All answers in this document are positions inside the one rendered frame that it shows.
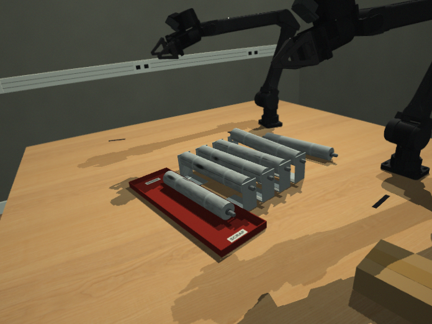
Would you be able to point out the red rectangular tray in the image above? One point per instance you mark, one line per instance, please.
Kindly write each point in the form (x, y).
(221, 236)

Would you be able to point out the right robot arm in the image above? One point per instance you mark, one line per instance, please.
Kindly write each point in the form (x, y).
(268, 94)

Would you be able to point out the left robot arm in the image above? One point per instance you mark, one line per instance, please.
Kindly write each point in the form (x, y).
(410, 137)

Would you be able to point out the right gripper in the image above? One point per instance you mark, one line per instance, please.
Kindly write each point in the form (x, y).
(171, 46)

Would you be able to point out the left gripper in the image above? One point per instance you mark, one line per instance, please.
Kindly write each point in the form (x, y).
(315, 48)

